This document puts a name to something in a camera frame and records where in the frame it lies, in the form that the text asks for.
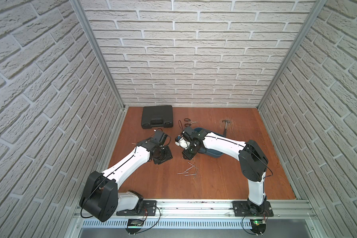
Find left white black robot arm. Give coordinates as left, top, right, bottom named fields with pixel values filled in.
left=79, top=130, right=173, bottom=222

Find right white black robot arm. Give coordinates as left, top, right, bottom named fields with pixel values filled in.
left=175, top=127, right=269, bottom=214

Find teal plastic storage box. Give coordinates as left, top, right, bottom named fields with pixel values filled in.
left=194, top=128, right=224, bottom=158

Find black plastic tool case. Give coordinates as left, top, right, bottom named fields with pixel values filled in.
left=141, top=105, right=174, bottom=129

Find left controller board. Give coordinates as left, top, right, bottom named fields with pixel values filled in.
left=127, top=219, right=144, bottom=229

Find right controller board green light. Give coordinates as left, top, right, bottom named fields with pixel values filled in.
left=250, top=220, right=266, bottom=230

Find black handled scissors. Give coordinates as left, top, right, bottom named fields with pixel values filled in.
left=184, top=118, right=198, bottom=127

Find hammer with black handle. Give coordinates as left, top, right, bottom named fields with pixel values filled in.
left=222, top=120, right=232, bottom=137

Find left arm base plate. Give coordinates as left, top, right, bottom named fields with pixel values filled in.
left=116, top=200, right=157, bottom=216

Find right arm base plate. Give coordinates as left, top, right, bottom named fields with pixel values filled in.
left=232, top=200, right=274, bottom=218

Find aluminium front rail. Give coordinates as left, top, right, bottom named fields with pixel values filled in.
left=74, top=197, right=317, bottom=221

